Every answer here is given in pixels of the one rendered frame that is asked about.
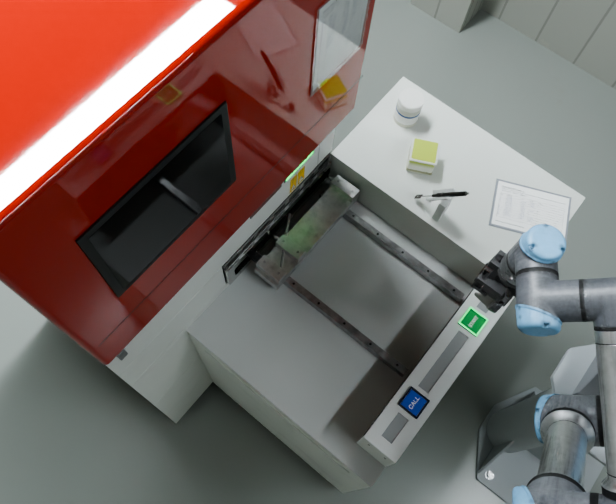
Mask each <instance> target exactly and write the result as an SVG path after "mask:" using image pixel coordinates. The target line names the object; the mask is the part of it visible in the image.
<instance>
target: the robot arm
mask: <svg viewBox="0 0 616 504"><path fill-rule="evenodd" d="M565 250H566V240H565V238H564V236H563V234H562V233H561V232H560V231H559V230H558V229H557V228H555V227H553V226H551V225H548V224H538V225H535V226H533V227H531V228H530V229H529V230H528V231H527V232H525V233H523V234H522V235H521V237H520V239H519V240H518V241H517V242H516V243H515V245H514V246H513V247H512V248H511V249H510V250H509V251H508V252H507V253H505V252H503V251H502V250H499V252H498V253H497V254H496V255H495V256H494V257H493V258H492V259H491V260H490V261H489V263H486V264H485V266H484V268H483V269H482V270H481V271H480V273H479V274H478V276H477V277H476V278H475V280H474V283H473V284H472V285H471V287H473V288H474V289H475V290H477V291H478V292H479V293H478V292H475V293H474V295H475V296H476V297H477V298H478V299H479V300H480V301H481V302H482V303H483V304H484V305H485V306H486V308H487V309H488V310H489V311H491V312H493V313H496V312H497V311H498V310H499V309H500V308H501V307H502V306H503V307H504V306H505V305H506V304H507V303H508V302H509V301H510V300H511V299H512V298H513V296H514V297H515V298H516V305H515V309H516V318H517V327H518V329H519V330H520V331H521V332H522V333H524V334H527V335H531V336H540V337H543V336H548V335H556V334H558V333H559V332H560V331H561V326H562V322H593V325H594V334H595V345H596V357H597V368H598V379H599V393H600V395H560V394H551V395H543V396H541V397H540V398H539V399H538V401H537V404H536V408H535V410H536V412H535V416H534V424H535V432H536V436H537V439H538V440H539V441H540V442H541V443H543V444H544V446H543V451H542V455H541V460H540V465H539V469H538V474H537V475H536V476H534V477H533V478H532V479H531V480H530V481H529V482H528V484H527V486H524V485H521V486H516V487H514V488H513V491H512V504H616V277H608V278H591V279H571V280H559V273H558V261H559V260H560V259H561V258H562V256H563V254H564V252H565ZM482 286H483V287H482ZM480 293H481V294H480ZM593 447H605V459H606V470H607V476H606V477H605V478H604V479H603V480H602V482H601V487H602V494H599V493H591V492H586V490H585V489H584V487H583V486H584V475H585V464H586V454H587V453H589V452H590V450H591V449H592V448H593Z"/></svg>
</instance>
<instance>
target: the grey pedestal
mask: <svg viewBox="0 0 616 504"><path fill-rule="evenodd" d="M595 356H596V345H595V344H593V345H587V346H580V347H574V348H570V349H568V350H567V351H566V353H565V355H564V356H563V358H562V359H561V361H560V363H559V364H558V366H557V367H556V369H555V370H554V372H553V374H552V375H551V377H550V381H551V385H552V388H550V389H548V390H546V391H544V392H542V391H541V390H539V389H538V388H537V387H534V388H531V389H529V390H527V391H524V392H522V393H520V394H518V395H515V396H513V397H511V398H509V399H506V400H504V401H502V402H499V403H497V404H495V405H494V406H493V408H492V409H491V411H490V412H489V414H488V415H487V417H486V418H485V420H484V422H483V423H482V425H481V426H480V428H479V430H478V448H477V469H476V479H477V480H478V481H479V482H480V483H482V484H483V485H484V486H485V487H487V488H488V489H489V490H491V491H492V492H493V493H494V494H496V495H497V496H498V497H499V498H501V499H502V500H503V501H505V502H506V503H507V504H512V491H513V488H514V487H516V486H521V485H524V486H527V484H528V482H529V481H530V480H531V479H532V478H533V477H534V476H536V475H537V474H538V469H539V465H540V460H541V455H542V451H543V446H544V444H543V443H541V442H540V441H539V440H538V439H537V436H536V432H535V424H534V416H535V412H536V410H535V408H536V404H537V401H538V399H539V398H540V397H541V396H543V395H551V394H560V395H572V394H573V392H574V390H575V389H576V387H577V386H578V384H579V382H580V381H581V379H582V377H583V376H584V374H585V373H586V371H587V369H588V368H589V366H590V364H591V363H592V361H593V360H594V358H595ZM604 466H605V467H606V459H605V447H593V448H592V449H591V450H590V452H589V453H587V454H586V464H585V475H584V486H583V487H584V489H585V490H586V492H590V490H591V488H592V487H593V485H594V483H595V481H596V479H597V478H598V476H599V474H600V472H601V471H602V469H603V467H604Z"/></svg>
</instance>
